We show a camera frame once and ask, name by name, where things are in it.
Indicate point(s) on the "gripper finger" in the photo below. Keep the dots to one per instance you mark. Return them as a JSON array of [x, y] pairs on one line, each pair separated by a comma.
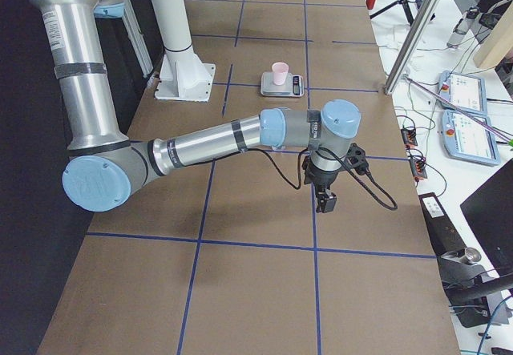
[[326, 200]]

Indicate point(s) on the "metal reacher grabber stick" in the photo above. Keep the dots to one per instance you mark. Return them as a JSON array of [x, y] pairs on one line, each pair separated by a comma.
[[499, 134]]

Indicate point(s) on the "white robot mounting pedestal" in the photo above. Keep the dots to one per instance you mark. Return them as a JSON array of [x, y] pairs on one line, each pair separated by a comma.
[[183, 76]]

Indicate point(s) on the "pink plastic cup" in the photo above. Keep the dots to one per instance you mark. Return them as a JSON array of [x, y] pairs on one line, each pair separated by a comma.
[[280, 72]]

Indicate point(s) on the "digital kitchen scale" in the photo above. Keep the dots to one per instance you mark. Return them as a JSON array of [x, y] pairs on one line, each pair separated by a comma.
[[293, 87]]

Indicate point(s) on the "far blue teach pendant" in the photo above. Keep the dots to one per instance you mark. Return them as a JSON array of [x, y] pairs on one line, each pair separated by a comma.
[[465, 91]]

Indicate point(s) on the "blue teach pendant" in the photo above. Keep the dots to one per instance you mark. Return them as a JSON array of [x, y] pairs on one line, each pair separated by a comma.
[[465, 91], [464, 139]]

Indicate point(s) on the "aluminium frame post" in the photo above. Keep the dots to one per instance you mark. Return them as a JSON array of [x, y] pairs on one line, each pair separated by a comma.
[[417, 27]]

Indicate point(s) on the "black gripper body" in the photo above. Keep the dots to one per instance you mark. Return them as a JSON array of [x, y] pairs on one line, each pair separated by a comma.
[[323, 178]]

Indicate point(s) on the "near blue teach pendant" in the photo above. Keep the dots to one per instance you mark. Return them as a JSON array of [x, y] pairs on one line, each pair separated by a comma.
[[464, 139]]

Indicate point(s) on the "black desk clamp device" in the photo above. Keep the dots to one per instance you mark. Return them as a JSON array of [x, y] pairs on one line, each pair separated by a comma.
[[473, 293]]

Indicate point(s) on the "black computer monitor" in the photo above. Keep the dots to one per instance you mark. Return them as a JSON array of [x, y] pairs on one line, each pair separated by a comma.
[[488, 212]]

